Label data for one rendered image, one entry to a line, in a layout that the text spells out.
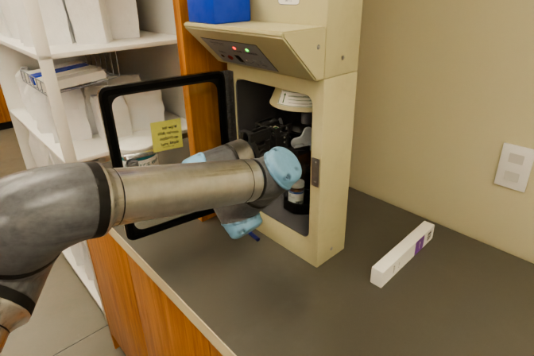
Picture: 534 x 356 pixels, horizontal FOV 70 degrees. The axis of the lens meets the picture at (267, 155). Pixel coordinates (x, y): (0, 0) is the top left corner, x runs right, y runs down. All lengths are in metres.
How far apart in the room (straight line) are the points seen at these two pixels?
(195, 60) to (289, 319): 0.65
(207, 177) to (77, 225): 0.19
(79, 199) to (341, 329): 0.59
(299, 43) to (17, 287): 0.55
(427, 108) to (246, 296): 0.70
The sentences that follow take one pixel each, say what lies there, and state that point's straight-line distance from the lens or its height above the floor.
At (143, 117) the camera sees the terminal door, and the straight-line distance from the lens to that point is 0.94.
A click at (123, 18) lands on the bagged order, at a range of 2.03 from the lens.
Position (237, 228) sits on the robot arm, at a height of 1.15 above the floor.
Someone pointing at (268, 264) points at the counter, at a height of 0.94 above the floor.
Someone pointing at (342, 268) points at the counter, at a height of 0.94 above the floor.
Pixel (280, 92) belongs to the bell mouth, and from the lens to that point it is 0.92.
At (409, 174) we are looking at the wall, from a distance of 1.25.
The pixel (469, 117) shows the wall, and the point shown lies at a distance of 1.13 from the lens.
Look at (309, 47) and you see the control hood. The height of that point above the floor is 1.48.
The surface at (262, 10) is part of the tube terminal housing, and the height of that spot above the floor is 1.53.
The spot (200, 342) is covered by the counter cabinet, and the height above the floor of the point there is 0.79.
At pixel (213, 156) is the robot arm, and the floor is 1.27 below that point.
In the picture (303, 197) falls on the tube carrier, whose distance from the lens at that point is 1.02.
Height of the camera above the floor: 1.58
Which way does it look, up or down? 24 degrees down
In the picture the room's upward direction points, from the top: 1 degrees counter-clockwise
